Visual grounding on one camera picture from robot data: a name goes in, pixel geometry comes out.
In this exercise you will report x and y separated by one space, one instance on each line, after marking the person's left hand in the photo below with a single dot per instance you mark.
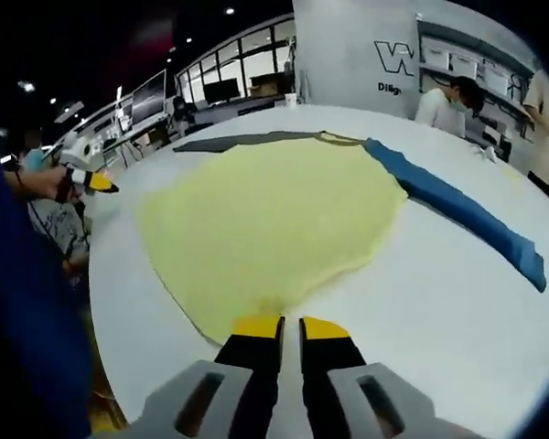
55 187

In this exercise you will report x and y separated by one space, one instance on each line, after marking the grey storage shelf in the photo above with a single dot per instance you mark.
476 64

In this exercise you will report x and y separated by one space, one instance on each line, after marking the glass partition window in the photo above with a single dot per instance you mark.
256 50

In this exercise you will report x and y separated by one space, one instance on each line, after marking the white cup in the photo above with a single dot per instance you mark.
290 99

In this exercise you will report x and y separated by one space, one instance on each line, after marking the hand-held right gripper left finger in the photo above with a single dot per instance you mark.
251 366

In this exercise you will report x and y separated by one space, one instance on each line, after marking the large computer monitor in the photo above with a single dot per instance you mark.
148 98

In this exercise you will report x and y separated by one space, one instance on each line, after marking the recessed ceiling lights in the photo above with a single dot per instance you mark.
229 10

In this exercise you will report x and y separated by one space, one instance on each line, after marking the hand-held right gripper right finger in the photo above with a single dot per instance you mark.
329 366

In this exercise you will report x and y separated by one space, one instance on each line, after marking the operator in blue sleeve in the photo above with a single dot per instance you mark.
27 320

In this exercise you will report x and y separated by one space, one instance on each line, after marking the cardboard box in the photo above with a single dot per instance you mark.
265 84

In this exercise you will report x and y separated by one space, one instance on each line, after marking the small computer monitor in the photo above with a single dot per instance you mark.
220 90

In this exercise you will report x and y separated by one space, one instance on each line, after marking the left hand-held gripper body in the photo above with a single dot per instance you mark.
80 155

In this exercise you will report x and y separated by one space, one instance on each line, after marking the yellow garment with blue grey sleeves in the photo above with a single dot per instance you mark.
274 210

